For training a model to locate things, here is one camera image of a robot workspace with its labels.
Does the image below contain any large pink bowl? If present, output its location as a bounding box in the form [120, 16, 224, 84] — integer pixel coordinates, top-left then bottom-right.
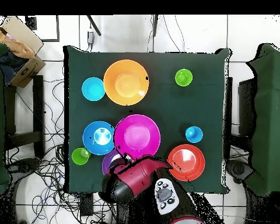
[113, 114, 161, 160]

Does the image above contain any dark green table cloth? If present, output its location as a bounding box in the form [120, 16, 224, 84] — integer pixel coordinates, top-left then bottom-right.
[62, 45, 232, 194]

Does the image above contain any large orange bowl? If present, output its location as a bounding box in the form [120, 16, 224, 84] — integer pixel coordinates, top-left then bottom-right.
[103, 59, 150, 106]

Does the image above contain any purple bowl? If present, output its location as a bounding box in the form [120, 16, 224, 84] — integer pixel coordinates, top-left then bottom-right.
[101, 149, 124, 176]

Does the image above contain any medium blue bowl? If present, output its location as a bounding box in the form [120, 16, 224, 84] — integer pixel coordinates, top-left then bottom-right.
[82, 120, 116, 156]

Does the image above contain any blue cup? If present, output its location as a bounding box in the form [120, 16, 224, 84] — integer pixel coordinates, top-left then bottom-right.
[184, 125, 204, 144]

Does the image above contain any small light blue bowl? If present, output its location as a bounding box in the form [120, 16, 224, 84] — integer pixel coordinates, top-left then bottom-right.
[81, 77, 106, 102]

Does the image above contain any large red bowl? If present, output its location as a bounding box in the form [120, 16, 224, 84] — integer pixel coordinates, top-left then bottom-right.
[167, 143, 206, 182]

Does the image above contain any green cup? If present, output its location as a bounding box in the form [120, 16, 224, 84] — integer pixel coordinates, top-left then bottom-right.
[71, 147, 92, 166]
[174, 68, 194, 88]

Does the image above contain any black tripod leg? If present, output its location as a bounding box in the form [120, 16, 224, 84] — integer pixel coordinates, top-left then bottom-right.
[152, 15, 159, 37]
[86, 15, 102, 37]

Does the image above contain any black side furniture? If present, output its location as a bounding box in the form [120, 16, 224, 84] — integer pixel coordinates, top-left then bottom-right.
[237, 78, 257, 136]

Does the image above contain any cardboard box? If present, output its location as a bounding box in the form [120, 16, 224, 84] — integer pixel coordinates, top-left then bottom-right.
[0, 15, 47, 89]

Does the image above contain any brown cloth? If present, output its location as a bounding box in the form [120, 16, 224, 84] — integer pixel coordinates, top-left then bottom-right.
[0, 23, 36, 59]

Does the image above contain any black stool frame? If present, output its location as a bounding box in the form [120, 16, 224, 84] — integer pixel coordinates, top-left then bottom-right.
[4, 75, 46, 159]

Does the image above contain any black square frame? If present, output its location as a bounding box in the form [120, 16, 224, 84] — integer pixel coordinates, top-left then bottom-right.
[25, 15, 60, 43]

